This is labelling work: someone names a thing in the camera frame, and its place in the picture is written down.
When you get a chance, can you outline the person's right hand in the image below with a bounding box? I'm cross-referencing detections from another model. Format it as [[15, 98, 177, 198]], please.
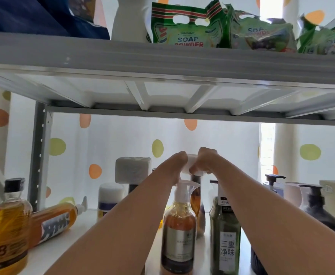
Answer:
[[189, 147, 219, 177]]

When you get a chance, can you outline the person's left hand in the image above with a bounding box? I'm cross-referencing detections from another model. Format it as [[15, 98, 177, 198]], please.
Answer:
[[165, 151, 189, 187]]

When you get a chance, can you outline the brown bottle with white cap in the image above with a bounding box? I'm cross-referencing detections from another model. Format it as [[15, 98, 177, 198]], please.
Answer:
[[184, 154, 207, 236]]

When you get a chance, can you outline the person's right forearm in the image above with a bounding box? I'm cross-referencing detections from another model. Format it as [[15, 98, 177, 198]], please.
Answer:
[[206, 166, 335, 275]]

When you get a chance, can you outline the person's left forearm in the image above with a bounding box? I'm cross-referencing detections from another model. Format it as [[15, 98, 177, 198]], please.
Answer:
[[44, 164, 182, 275]]

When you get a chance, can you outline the bottle with square white cap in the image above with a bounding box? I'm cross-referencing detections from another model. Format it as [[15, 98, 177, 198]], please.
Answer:
[[115, 156, 153, 194]]

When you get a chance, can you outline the white polka dot curtain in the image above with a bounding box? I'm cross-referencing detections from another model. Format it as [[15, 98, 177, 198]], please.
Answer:
[[0, 0, 335, 215]]

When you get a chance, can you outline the amber pump bottle silver label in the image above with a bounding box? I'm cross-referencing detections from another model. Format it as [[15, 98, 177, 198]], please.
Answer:
[[160, 180, 201, 275]]

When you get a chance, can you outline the light bottle with black pump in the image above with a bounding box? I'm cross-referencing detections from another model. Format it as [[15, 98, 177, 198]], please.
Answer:
[[263, 174, 286, 198]]

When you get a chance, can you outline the dark green shampoo bottle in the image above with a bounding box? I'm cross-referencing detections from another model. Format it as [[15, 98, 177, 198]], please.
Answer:
[[209, 180, 243, 275]]

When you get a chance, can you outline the white bottle with blue label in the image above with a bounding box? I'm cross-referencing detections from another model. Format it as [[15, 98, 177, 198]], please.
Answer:
[[98, 182, 127, 221]]

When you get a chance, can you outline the white metal shelf rack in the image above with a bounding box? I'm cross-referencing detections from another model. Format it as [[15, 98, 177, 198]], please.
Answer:
[[0, 31, 335, 275]]

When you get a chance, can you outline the pale pink bottle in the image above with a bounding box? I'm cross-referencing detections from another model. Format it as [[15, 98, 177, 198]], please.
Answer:
[[283, 182, 303, 211]]

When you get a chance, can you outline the dark blue ribbed bottle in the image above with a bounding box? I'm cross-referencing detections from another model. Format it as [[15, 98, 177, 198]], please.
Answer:
[[250, 246, 269, 275]]

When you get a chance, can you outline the dark grey pump bottle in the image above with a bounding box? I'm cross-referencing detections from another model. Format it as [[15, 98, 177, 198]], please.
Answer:
[[298, 184, 335, 236]]

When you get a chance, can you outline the green soap powder bag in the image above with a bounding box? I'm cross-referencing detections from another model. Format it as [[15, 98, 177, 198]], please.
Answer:
[[296, 8, 335, 57], [225, 5, 297, 52], [151, 0, 228, 49]]

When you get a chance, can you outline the orange bottle with white pump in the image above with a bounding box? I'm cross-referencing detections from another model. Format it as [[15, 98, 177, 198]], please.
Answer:
[[29, 196, 88, 250]]

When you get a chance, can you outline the white plastic bottle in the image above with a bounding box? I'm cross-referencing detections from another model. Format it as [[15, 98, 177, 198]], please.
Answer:
[[111, 0, 157, 43]]

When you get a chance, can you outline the amber bottle with black cap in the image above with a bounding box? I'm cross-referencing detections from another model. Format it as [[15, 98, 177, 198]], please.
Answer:
[[0, 177, 34, 275]]

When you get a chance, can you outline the dark blue bag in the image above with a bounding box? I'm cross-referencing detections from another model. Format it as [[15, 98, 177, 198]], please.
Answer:
[[0, 0, 111, 40]]

